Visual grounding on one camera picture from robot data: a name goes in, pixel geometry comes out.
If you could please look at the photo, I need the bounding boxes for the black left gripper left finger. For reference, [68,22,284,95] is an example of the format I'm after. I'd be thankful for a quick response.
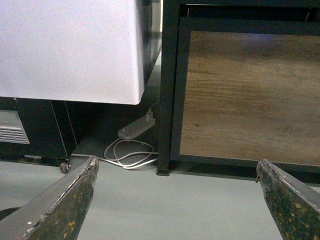
[0,157,99,240]

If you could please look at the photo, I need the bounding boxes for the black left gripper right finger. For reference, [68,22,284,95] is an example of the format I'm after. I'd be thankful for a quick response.
[256,158,320,240]

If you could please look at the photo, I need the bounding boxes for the black wood shelf unit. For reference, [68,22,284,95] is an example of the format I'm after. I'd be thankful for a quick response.
[156,0,320,184]

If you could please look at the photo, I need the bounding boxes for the white power strip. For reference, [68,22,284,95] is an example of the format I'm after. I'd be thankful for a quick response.
[118,116,156,140]

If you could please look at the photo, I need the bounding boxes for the white plug adapter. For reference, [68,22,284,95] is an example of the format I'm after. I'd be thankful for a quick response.
[145,107,153,122]

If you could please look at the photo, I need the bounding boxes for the white chest freezer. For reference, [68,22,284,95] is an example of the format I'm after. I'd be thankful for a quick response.
[0,0,163,173]

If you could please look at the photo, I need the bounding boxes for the white coiled cable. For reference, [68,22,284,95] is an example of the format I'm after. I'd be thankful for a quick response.
[71,137,160,170]

